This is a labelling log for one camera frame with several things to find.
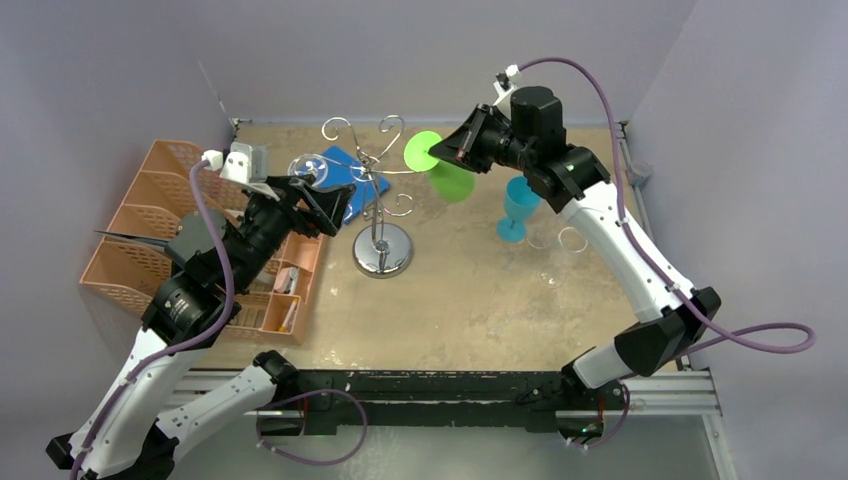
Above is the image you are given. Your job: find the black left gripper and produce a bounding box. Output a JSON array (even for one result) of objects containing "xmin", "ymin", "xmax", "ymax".
[{"xmin": 230, "ymin": 172, "xmax": 355, "ymax": 290}]

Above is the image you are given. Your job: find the green plastic wine glass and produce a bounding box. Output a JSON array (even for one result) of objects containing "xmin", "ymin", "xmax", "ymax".
[{"xmin": 403, "ymin": 131, "xmax": 475, "ymax": 203}]

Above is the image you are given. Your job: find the clear wine glass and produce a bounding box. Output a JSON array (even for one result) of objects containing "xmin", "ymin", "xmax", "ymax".
[
  {"xmin": 527, "ymin": 225, "xmax": 588, "ymax": 254},
  {"xmin": 287, "ymin": 152, "xmax": 347, "ymax": 232},
  {"xmin": 538, "ymin": 240, "xmax": 564, "ymax": 289}
]

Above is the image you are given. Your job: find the blue plastic wine glass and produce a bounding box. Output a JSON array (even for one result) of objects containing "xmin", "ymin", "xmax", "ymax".
[{"xmin": 496, "ymin": 176, "xmax": 542, "ymax": 243}]

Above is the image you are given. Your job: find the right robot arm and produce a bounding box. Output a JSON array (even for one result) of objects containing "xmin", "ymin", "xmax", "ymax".
[{"xmin": 428, "ymin": 86, "xmax": 721, "ymax": 407}]

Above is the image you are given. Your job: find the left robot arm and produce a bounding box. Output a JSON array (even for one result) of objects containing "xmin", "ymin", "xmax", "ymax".
[{"xmin": 46, "ymin": 176, "xmax": 354, "ymax": 479}]

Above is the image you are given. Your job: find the chrome wine glass rack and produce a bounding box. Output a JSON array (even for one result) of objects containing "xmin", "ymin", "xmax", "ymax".
[{"xmin": 321, "ymin": 115, "xmax": 414, "ymax": 279}]

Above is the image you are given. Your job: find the blue square mat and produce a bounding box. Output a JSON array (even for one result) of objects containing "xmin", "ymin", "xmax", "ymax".
[{"xmin": 313, "ymin": 146, "xmax": 375, "ymax": 224}]

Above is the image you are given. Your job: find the orange plastic desk organizer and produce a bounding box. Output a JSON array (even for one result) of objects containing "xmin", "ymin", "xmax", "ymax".
[{"xmin": 80, "ymin": 140, "xmax": 326, "ymax": 345}]

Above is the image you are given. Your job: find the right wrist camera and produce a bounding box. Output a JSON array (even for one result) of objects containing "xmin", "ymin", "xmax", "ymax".
[{"xmin": 492, "ymin": 64, "xmax": 521, "ymax": 115}]

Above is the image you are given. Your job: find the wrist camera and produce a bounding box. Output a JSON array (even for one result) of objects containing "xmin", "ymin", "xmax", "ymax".
[
  {"xmin": 201, "ymin": 141, "xmax": 279, "ymax": 200},
  {"xmin": 492, "ymin": 64, "xmax": 521, "ymax": 115}
]

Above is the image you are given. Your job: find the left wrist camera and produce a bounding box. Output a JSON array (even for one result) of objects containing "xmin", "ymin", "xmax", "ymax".
[{"xmin": 201, "ymin": 141, "xmax": 279, "ymax": 200}]

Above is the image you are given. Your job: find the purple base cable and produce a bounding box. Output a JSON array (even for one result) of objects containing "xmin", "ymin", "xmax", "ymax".
[{"xmin": 258, "ymin": 382, "xmax": 369, "ymax": 466}]

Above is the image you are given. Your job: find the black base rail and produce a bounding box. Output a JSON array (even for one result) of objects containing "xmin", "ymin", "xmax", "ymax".
[{"xmin": 262, "ymin": 369, "xmax": 626, "ymax": 437}]

